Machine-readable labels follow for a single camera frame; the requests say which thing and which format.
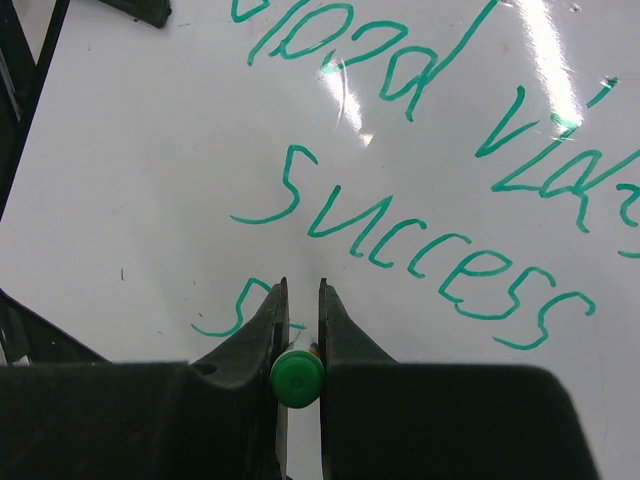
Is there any green capped whiteboard marker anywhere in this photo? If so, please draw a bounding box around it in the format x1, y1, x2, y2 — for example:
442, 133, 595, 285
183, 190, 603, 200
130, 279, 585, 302
270, 331, 325, 409

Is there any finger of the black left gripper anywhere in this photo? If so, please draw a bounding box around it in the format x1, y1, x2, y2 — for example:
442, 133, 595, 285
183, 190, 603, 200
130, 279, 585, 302
100, 0, 172, 29

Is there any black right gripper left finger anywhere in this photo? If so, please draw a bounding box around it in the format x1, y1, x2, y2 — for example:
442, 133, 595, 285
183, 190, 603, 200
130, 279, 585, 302
1, 282, 289, 479

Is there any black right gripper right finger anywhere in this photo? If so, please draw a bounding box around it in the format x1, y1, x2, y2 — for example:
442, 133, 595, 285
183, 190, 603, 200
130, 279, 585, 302
318, 282, 599, 479

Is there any white whiteboard black frame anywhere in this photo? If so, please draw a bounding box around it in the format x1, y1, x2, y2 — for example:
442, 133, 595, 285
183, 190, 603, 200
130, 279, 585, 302
1, 1, 639, 479

